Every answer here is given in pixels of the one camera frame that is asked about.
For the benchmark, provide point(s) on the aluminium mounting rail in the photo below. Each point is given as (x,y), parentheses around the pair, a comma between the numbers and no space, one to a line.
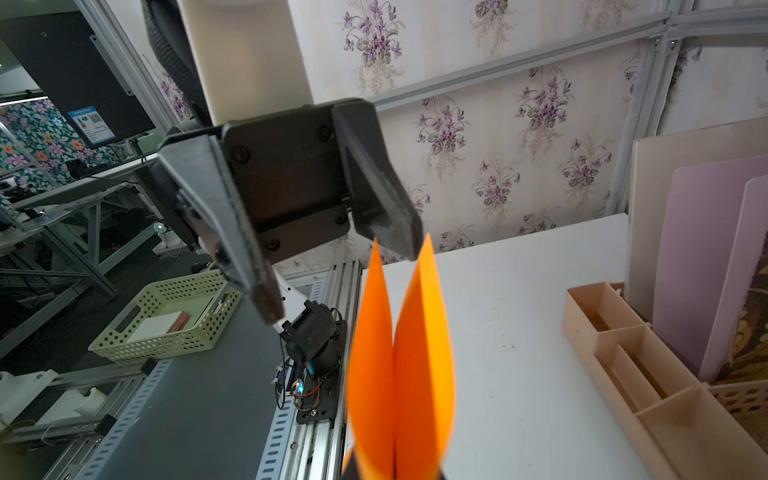
(317,450)

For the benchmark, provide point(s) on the orange square paper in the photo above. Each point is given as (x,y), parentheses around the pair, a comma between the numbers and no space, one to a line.
(400,384)

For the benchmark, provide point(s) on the pink board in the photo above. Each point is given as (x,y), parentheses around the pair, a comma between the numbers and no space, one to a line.
(708,262)

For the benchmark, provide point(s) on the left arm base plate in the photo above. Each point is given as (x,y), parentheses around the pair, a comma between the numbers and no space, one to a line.
(315,343)

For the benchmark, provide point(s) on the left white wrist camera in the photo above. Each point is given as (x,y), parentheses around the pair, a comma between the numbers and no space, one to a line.
(247,56)

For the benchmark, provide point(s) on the beige board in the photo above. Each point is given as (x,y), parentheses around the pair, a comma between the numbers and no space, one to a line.
(662,167)

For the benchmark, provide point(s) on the white perforated cable tray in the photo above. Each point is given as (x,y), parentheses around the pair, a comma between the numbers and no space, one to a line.
(277,442)

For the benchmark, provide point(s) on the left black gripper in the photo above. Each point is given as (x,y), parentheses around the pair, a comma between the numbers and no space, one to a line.
(272,187)

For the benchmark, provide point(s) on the yellow patterned book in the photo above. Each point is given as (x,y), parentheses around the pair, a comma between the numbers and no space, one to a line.
(748,352)

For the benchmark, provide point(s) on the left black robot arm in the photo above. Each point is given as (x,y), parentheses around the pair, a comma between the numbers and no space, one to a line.
(168,40)

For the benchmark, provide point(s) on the peach desk organizer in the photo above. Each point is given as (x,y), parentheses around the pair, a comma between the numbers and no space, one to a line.
(681,427)

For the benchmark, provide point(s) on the green perforated basket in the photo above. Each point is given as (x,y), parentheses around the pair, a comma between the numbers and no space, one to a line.
(168,318)

